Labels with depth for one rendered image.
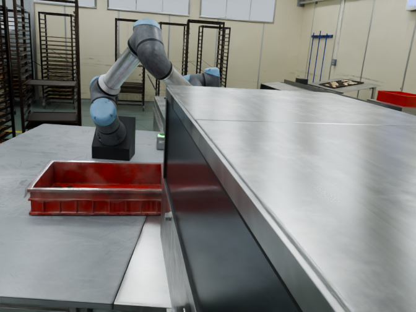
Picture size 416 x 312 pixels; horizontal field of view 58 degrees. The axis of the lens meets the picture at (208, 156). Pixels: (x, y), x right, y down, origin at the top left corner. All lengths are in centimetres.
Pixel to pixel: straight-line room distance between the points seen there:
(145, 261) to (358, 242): 90
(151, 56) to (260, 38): 789
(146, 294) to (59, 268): 26
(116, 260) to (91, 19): 803
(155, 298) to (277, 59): 883
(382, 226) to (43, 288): 88
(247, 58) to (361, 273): 913
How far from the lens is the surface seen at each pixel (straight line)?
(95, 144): 201
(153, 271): 109
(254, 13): 936
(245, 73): 934
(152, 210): 138
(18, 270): 115
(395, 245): 29
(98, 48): 893
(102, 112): 183
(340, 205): 33
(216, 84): 196
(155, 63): 159
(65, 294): 103
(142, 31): 166
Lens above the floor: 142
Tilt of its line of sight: 16 degrees down
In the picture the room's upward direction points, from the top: 4 degrees clockwise
